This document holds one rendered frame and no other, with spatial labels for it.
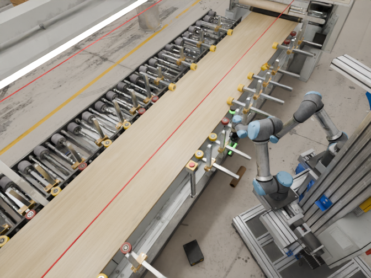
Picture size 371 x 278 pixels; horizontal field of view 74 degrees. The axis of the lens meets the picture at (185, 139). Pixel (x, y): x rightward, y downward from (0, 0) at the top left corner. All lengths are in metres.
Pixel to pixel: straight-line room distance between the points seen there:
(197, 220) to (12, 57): 2.46
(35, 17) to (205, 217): 2.52
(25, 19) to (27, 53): 0.11
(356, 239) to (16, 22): 1.95
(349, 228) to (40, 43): 1.86
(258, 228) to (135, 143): 1.52
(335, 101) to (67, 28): 4.11
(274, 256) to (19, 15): 2.59
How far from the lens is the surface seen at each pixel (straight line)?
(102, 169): 2.38
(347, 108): 4.54
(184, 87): 2.94
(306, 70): 4.64
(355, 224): 1.92
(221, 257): 2.87
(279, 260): 2.73
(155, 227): 2.32
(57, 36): 1.05
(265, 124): 1.64
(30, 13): 1.01
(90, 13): 1.12
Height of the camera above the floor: 2.80
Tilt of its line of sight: 52 degrees down
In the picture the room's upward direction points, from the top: 4 degrees counter-clockwise
